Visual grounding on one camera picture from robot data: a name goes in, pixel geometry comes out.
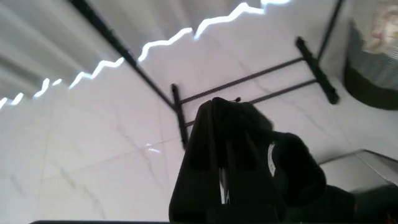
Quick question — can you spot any white curtain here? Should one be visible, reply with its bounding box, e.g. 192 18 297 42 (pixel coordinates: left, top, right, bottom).
0 0 292 105

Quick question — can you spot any white laundry basket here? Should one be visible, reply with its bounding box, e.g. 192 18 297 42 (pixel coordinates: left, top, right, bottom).
343 0 398 110

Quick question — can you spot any black clothes rack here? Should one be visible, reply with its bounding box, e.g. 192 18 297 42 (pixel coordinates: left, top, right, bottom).
70 0 346 150

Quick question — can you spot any black garment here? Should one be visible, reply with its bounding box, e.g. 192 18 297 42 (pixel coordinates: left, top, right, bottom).
213 96 327 223

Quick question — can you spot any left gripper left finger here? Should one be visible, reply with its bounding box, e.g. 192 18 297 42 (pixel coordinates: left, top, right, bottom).
169 99 224 223

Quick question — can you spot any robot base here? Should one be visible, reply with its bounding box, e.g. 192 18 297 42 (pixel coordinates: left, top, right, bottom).
318 149 398 224

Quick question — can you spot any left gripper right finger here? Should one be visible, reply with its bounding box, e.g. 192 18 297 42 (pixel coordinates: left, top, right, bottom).
213 98 287 223

